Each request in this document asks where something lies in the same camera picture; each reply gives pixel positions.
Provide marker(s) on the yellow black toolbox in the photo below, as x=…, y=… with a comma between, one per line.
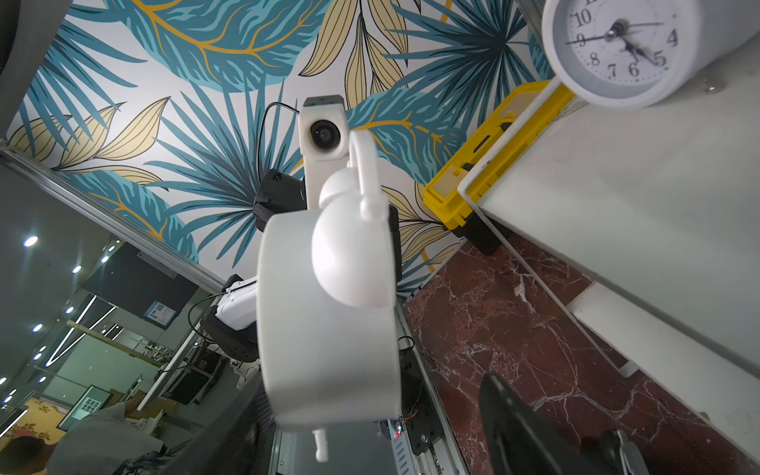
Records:
x=491, y=151

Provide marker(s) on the white plastic twin-bell clock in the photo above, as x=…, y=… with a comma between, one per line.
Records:
x=325, y=305

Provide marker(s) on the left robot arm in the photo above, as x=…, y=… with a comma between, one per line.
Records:
x=231, y=320

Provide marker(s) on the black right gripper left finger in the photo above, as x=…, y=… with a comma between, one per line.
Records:
x=239, y=441

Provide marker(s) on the white metal twin-bell clock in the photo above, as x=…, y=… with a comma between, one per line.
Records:
x=636, y=53

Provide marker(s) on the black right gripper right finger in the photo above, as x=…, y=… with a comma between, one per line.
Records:
x=518, y=441

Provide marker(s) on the white two-tier shelf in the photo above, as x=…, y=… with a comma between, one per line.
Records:
x=660, y=207

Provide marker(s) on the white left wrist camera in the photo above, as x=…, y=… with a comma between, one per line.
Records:
x=323, y=138

